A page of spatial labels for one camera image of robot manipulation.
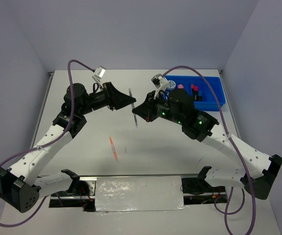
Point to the silver foil cover plate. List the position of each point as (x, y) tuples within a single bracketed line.
[(136, 194)]

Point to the pink lidded small jar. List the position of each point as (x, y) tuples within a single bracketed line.
[(180, 86)]

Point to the orange clear pen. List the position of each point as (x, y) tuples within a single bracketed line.
[(113, 149)]

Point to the blue plastic bin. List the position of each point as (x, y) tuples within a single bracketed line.
[(208, 103)]

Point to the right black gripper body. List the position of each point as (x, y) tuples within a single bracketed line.
[(159, 107)]

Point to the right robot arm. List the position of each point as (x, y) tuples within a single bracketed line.
[(257, 171)]

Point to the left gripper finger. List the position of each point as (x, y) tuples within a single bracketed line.
[(118, 96), (120, 103)]

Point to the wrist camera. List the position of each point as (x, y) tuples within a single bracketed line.
[(160, 83), (98, 74)]

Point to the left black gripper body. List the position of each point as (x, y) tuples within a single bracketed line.
[(100, 99)]

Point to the purple clear highlighter pen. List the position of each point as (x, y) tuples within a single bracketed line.
[(133, 106)]

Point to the pink cap black highlighter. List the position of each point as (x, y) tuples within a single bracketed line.
[(195, 91)]

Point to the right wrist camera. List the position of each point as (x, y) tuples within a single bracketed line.
[(160, 83)]

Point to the orange cap black highlighter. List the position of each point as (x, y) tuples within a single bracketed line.
[(192, 90)]

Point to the blue cap black highlighter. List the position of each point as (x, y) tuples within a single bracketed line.
[(200, 96)]

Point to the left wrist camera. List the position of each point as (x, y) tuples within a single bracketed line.
[(98, 74)]

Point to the blue patterned round tin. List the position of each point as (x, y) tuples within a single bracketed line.
[(171, 85)]

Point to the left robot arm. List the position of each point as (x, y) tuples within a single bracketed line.
[(20, 184)]

